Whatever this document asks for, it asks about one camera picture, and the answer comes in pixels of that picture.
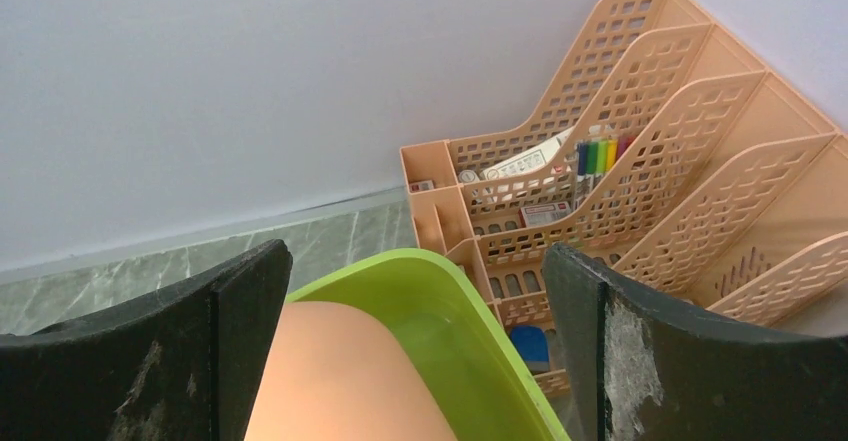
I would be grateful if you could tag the green plastic tub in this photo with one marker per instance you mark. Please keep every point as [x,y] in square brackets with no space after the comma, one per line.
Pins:
[479,381]

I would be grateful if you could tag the blue eraser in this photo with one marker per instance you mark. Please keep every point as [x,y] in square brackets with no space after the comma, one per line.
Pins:
[531,344]

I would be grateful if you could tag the coloured marker set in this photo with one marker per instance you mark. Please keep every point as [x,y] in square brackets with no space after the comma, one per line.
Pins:
[595,158]

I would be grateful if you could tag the orange plastic file organizer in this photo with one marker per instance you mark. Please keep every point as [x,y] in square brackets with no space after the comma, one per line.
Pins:
[733,195]

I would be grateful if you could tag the small red white box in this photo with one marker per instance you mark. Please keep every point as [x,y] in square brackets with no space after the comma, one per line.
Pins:
[542,214]

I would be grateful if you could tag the orange plastic bucket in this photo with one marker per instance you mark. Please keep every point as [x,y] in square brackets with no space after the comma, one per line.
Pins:
[335,372]

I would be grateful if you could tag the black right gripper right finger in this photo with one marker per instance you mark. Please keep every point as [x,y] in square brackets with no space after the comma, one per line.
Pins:
[644,365]

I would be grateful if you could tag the white paper booklet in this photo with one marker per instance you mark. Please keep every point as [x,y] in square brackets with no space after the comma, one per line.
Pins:
[527,161]

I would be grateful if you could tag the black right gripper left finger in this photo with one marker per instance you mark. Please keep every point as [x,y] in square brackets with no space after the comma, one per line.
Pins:
[183,362]

